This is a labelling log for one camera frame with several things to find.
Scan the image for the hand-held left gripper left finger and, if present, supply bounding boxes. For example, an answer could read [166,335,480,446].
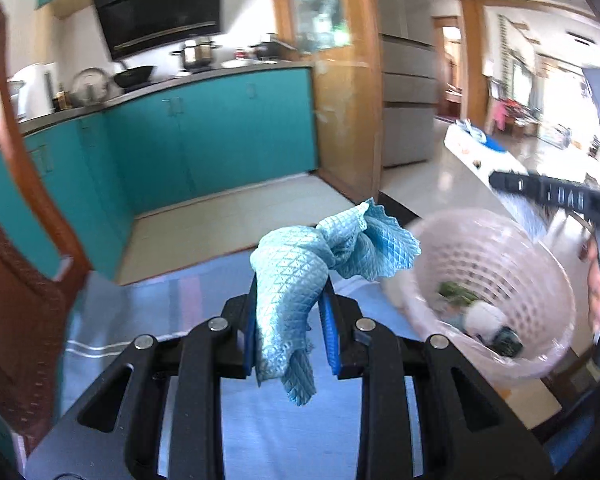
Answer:
[25,272,261,480]

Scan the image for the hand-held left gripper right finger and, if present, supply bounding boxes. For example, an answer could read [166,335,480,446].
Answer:
[317,280,556,480]

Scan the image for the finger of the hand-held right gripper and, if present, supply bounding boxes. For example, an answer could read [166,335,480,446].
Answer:
[489,170,600,226]

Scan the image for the light blue textured cloth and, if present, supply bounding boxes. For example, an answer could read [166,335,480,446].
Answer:
[250,199,422,407]

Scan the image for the pink plastic mesh basket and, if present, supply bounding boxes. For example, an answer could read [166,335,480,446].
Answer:
[380,209,578,391]

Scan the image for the green vegetable scrap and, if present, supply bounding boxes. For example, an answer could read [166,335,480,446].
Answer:
[437,282,476,307]

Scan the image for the person's right hand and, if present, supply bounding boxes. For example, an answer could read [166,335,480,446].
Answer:
[585,237,600,332]

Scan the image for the blue and white packet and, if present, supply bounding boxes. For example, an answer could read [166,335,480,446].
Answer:
[457,120,506,154]

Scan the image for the blue striped tablecloth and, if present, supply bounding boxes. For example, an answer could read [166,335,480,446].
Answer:
[55,247,531,480]

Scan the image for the grey refrigerator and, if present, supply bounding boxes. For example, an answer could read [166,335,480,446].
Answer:
[370,0,438,168]

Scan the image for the teal kitchen base cabinet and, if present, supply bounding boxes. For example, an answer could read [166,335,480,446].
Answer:
[0,65,318,281]

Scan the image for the wooden framed glass door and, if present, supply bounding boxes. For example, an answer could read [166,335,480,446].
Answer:
[270,0,383,201]

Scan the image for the brown wooden chair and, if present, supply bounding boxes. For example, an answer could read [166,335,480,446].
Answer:
[0,0,93,461]

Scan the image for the black wok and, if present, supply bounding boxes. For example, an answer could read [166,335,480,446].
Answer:
[112,62,158,89]

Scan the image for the steel cooking pot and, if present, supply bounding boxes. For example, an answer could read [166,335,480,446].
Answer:
[172,35,221,72]

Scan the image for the black kettle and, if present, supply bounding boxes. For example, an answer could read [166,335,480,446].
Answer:
[250,32,293,60]

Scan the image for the round metal lid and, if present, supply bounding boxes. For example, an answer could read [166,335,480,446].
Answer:
[72,67,113,104]

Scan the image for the white kitchen appliance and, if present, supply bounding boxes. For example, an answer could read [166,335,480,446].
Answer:
[10,62,58,118]

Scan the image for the black range hood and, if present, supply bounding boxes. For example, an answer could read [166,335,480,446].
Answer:
[92,0,223,61]

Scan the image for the wooden doorway frame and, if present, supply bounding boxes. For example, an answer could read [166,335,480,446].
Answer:
[432,0,486,133]

